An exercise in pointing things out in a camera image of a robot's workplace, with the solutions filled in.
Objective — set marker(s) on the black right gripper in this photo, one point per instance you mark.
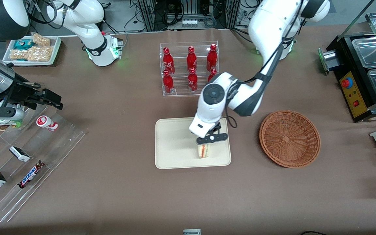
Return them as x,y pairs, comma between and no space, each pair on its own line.
17,91

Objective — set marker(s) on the triangular sandwich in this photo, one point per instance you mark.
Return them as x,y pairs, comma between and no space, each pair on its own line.
203,150

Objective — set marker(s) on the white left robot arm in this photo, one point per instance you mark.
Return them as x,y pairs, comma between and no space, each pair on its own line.
269,26

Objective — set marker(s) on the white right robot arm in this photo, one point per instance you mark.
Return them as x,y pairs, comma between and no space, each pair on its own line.
90,19

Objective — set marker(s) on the beige plastic tray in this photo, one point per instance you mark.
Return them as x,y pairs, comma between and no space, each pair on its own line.
175,143

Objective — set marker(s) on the white snack tray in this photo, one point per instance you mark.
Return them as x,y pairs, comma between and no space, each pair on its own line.
55,49

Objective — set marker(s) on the brown woven wicker basket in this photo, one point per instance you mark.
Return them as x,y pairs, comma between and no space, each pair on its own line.
289,140

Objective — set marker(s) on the small white yogurt bottle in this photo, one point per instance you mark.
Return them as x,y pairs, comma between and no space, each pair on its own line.
46,123

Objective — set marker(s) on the clear acrylic display stand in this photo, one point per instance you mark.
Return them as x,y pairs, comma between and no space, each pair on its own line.
64,143

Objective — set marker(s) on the granola bar packet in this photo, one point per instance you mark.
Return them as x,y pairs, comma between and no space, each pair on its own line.
41,39
18,54
40,54

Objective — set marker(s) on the green white snack cup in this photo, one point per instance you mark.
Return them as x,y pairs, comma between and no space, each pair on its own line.
3,123

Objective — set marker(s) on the clear acrylic bottle rack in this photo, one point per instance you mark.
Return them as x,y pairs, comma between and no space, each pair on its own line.
181,91

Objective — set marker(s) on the red cola bottle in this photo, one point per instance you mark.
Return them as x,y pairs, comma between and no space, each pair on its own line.
191,59
192,81
211,58
167,62
212,74
167,83

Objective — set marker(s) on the teal snack packet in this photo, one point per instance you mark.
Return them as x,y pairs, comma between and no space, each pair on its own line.
23,44

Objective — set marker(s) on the snickers chocolate bar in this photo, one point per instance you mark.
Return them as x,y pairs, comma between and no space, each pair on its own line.
31,174

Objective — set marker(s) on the small grey device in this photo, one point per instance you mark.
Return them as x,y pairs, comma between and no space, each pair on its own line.
192,232

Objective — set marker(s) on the white power strip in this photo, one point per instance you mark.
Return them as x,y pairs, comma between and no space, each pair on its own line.
189,23

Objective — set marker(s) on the red emergency stop button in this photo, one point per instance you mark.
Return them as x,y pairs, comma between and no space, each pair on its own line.
346,83

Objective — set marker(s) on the black food warmer appliance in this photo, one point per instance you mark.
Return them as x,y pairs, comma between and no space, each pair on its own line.
348,62

